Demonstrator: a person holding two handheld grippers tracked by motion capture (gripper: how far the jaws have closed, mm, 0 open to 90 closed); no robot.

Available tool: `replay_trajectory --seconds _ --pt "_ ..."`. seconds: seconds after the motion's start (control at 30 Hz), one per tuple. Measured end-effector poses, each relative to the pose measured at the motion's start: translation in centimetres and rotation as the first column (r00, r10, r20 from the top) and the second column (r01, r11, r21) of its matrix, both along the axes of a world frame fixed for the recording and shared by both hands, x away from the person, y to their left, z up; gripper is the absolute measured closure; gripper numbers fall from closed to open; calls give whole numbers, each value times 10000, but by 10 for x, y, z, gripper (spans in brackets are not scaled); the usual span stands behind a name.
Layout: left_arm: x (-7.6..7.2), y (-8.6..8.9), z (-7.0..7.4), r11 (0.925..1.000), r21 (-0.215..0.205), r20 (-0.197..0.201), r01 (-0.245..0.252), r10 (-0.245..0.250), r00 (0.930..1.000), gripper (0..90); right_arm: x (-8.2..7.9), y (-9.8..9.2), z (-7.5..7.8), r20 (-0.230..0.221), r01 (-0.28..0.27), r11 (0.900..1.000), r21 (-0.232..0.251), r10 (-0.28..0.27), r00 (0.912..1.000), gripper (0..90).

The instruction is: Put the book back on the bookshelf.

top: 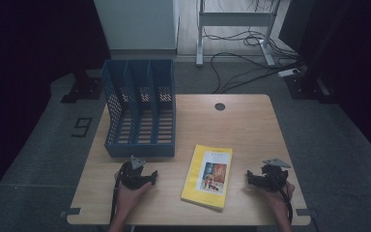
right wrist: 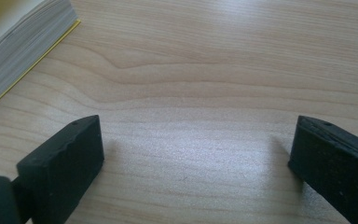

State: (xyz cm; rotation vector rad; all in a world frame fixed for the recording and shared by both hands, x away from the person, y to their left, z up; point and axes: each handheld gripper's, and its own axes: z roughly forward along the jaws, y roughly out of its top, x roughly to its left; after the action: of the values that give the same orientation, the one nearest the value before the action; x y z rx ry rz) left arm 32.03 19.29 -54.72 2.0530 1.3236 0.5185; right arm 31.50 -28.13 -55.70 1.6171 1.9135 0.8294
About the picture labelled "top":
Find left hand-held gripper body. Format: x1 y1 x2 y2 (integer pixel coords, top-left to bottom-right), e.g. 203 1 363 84
119 155 147 190

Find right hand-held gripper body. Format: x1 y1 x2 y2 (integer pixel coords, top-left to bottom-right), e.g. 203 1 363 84
260 158 292 191

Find blue perforated file rack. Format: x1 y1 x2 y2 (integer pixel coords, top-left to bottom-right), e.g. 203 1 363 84
100 58 177 159

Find yellow book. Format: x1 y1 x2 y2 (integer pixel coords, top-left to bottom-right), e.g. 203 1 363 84
180 144 234 213

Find person's left hand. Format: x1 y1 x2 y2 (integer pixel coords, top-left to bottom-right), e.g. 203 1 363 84
115 180 153 211

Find person's right hand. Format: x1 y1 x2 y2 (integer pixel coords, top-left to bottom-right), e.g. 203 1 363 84
259 181 296 211

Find grey tape piece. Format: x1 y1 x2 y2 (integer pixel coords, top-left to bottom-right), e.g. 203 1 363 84
295 208 319 218
59 207 82 218

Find black stand base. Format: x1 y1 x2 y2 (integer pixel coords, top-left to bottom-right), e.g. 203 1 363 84
284 72 338 104
60 69 104 104

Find white power strip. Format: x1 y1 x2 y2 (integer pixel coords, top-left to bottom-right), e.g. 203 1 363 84
277 68 301 78

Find dark curtain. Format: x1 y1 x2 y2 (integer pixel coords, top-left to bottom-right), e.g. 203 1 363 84
279 0 371 160
0 0 111 214

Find white cabinet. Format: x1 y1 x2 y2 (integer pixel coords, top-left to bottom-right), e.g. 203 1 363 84
93 0 181 56

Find right hand-held gripper black cable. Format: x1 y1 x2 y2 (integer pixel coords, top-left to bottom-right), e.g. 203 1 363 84
265 170 294 225

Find hand-held gripper black cable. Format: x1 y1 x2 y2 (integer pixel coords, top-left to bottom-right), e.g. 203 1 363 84
109 170 124 225
265 170 294 225

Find left hand-held gripper black cable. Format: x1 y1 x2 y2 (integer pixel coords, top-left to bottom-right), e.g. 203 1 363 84
109 170 124 225

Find long black floor cables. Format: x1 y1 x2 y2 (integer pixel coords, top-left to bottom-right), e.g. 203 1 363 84
210 51 304 95

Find black floor cable tangle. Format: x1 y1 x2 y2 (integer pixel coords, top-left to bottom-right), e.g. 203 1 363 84
202 27 300 61

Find white metal desk frame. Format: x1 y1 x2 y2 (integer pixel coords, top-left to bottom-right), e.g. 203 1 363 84
195 0 283 68

